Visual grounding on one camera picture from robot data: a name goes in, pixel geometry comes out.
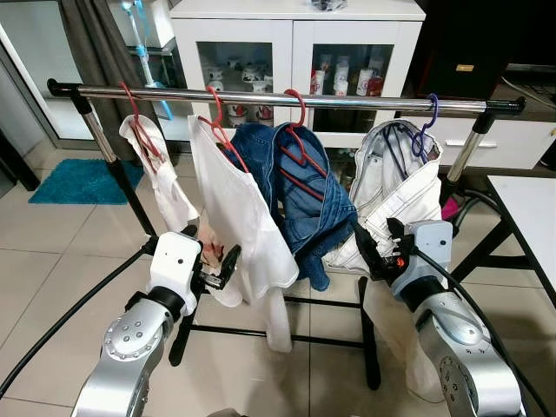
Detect teal rug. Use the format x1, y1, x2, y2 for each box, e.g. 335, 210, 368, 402
28, 158, 147, 207

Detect white garment with peach trim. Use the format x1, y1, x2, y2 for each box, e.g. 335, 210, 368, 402
119, 115, 228, 263

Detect pink vacuum cleaner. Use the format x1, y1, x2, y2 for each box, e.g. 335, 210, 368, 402
441, 195, 467, 223

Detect black vacuum hose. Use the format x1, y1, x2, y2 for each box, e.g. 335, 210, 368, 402
447, 189, 505, 228

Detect dark grey curtain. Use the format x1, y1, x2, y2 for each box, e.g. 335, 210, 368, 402
56, 0, 170, 120

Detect white table black legs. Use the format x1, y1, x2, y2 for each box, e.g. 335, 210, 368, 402
452, 174, 556, 303

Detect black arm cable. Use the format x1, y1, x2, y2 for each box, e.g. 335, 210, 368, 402
408, 248, 553, 417
0, 236, 160, 396

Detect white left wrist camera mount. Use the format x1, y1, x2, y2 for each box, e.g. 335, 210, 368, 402
149, 232, 203, 301

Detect white glass door cabinet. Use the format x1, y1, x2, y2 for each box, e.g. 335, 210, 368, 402
169, 0, 427, 144

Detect blue denim garment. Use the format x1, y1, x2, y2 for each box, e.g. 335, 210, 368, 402
233, 122, 359, 292

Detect purple hanger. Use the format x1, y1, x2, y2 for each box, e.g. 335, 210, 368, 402
382, 93, 441, 179

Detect red wire hanger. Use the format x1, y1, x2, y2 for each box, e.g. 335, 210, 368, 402
118, 82, 164, 172
278, 88, 333, 202
198, 84, 251, 175

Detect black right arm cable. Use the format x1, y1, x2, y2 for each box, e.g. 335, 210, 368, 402
408, 248, 553, 417

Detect long white shirt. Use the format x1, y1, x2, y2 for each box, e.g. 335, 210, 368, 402
189, 117, 301, 353

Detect chrome black clothes rack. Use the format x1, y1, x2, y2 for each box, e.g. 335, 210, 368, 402
48, 78, 526, 390

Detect white denim jacket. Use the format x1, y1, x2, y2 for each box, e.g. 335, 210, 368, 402
326, 119, 446, 400

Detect black speaker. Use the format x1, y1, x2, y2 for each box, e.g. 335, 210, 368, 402
407, 0, 515, 101

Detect white blue mop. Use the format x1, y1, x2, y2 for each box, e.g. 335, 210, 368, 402
122, 0, 172, 92

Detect white bottle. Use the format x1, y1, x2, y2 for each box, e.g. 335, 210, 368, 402
334, 57, 351, 96

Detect black television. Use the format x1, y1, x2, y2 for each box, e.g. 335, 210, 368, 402
508, 0, 556, 69

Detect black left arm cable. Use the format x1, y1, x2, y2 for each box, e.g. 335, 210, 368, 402
0, 236, 160, 396

